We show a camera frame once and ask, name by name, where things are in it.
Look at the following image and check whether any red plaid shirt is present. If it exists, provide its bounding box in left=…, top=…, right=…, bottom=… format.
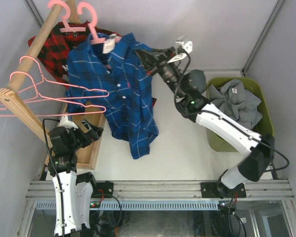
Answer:
left=37, top=21, right=128, bottom=90

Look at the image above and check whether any pink wire hanger grey shirt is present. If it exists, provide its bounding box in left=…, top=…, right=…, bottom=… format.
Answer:
left=9, top=71, right=106, bottom=117

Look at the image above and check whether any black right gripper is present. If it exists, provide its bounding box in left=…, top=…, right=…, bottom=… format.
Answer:
left=137, top=45, right=186, bottom=99

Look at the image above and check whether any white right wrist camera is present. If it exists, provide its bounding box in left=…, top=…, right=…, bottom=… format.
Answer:
left=168, top=36, right=193, bottom=63

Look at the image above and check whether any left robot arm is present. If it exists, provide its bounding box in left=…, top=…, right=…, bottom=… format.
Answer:
left=46, top=116, right=103, bottom=237

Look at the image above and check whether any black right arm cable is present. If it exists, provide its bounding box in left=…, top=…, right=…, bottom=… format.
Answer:
left=174, top=51, right=291, bottom=172

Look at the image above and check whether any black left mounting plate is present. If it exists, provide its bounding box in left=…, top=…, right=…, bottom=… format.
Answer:
left=91, top=181, right=114, bottom=198

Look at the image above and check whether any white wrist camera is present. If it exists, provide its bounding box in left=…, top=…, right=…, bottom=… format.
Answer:
left=168, top=36, right=193, bottom=63
left=59, top=114, right=78, bottom=130

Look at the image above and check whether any grey slotted cable duct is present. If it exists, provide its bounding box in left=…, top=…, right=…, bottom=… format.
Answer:
left=36, top=199, right=224, bottom=211

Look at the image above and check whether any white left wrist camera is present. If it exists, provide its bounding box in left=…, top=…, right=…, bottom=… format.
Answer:
left=59, top=114, right=78, bottom=130

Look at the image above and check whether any pink plastic hanger red shirt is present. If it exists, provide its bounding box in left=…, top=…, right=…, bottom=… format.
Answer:
left=47, top=0, right=86, bottom=33

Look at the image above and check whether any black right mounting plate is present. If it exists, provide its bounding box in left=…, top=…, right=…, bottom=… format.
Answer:
left=200, top=182, right=247, bottom=199

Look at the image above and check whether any black mounting plate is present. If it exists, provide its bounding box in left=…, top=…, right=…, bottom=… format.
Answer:
left=91, top=181, right=114, bottom=198
left=200, top=182, right=247, bottom=199

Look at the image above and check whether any wooden clothes rack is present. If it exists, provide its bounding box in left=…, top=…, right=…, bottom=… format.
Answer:
left=0, top=0, right=105, bottom=169

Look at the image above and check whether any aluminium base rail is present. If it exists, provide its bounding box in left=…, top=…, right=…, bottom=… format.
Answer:
left=26, top=180, right=295, bottom=200

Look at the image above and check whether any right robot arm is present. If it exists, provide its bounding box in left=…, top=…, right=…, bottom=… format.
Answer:
left=135, top=46, right=275, bottom=198

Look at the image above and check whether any pink plastic hanger blue shirt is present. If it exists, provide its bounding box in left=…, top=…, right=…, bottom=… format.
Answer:
left=77, top=1, right=121, bottom=44

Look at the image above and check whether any green plastic basket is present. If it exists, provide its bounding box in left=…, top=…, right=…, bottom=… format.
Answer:
left=206, top=76, right=274, bottom=153

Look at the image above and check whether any white paper price tag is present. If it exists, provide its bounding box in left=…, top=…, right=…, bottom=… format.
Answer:
left=102, top=38, right=115, bottom=54

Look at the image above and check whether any blue plaid shirt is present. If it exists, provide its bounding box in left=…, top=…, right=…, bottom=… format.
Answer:
left=66, top=33, right=159, bottom=159

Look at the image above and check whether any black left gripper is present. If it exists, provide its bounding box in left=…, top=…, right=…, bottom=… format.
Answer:
left=67, top=119, right=103, bottom=151

